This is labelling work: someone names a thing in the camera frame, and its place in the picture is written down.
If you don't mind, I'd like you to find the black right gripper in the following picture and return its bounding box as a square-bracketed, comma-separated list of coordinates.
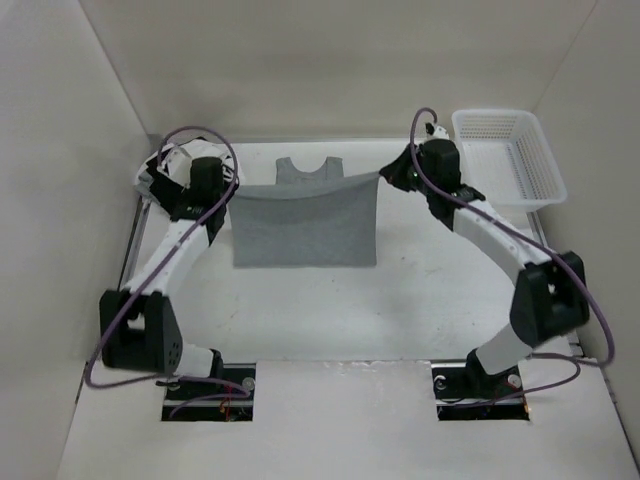
[381, 143, 437, 197]

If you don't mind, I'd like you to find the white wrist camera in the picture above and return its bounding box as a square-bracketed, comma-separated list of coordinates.
[157, 146, 193, 183]
[425, 122, 450, 141]

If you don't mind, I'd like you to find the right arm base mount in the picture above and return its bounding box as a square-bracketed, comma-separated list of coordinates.
[431, 362, 529, 421]

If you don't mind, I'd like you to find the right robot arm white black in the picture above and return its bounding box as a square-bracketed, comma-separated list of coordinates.
[379, 139, 590, 396]

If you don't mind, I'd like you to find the left aluminium table rail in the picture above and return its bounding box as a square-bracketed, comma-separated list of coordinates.
[115, 133, 166, 296]

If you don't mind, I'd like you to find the white plastic mesh basket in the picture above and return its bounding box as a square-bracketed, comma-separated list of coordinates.
[452, 109, 568, 215]

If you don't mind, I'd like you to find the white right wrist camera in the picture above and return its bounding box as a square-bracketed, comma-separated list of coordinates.
[425, 122, 450, 141]

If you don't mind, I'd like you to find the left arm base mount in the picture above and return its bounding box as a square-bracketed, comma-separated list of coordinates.
[156, 363, 257, 423]

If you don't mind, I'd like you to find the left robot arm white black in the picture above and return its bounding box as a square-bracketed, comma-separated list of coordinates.
[99, 156, 236, 399]

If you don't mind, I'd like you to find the white folded tank top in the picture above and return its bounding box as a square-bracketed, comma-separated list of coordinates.
[133, 137, 245, 204]

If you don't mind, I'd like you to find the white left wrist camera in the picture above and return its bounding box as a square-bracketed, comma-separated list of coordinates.
[157, 146, 193, 183]

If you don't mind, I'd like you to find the grey tank top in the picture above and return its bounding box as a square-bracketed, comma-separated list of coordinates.
[229, 157, 379, 268]

